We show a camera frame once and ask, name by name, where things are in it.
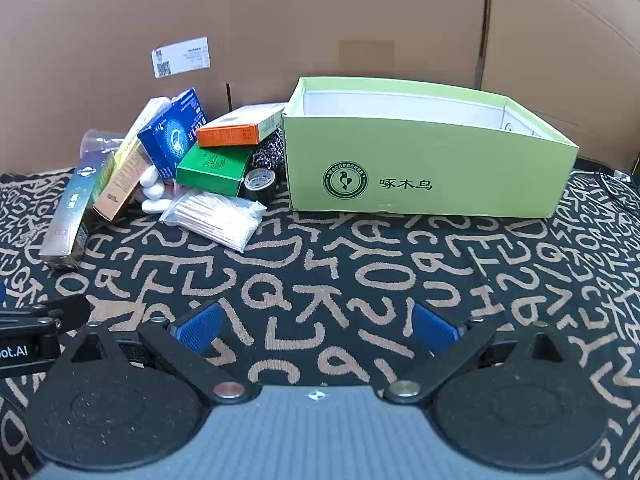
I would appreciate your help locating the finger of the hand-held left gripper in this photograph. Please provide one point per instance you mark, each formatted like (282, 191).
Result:
(67, 310)

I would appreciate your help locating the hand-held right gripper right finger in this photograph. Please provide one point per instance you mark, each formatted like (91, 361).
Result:
(433, 330)

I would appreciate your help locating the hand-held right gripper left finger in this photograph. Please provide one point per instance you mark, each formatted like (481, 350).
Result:
(200, 331)

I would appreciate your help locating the white and pink plush toy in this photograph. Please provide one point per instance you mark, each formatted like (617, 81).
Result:
(152, 191)

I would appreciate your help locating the light green shoe box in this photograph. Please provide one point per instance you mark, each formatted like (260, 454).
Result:
(430, 175)

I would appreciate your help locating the long silver box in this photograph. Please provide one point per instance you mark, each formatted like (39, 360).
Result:
(70, 220)

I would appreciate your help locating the black patterned mat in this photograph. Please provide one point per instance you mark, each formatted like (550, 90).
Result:
(340, 270)

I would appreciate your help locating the bag of cotton swabs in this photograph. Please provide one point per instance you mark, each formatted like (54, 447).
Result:
(215, 220)

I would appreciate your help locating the long beige box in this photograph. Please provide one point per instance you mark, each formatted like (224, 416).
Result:
(125, 170)

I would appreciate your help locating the black tape roll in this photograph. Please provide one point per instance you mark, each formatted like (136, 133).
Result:
(260, 186)

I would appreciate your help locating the dark green box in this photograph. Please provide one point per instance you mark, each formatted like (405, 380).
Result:
(212, 170)

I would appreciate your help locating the steel wool scrubber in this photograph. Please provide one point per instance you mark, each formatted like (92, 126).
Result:
(267, 152)

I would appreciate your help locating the blue box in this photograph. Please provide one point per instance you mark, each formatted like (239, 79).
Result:
(172, 135)

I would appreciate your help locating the orange and white box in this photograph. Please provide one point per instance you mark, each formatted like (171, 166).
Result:
(230, 135)

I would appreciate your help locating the white shipping label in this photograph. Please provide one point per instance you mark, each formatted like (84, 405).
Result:
(181, 57)

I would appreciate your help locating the large brown cardboard box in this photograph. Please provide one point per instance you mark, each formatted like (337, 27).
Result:
(300, 20)

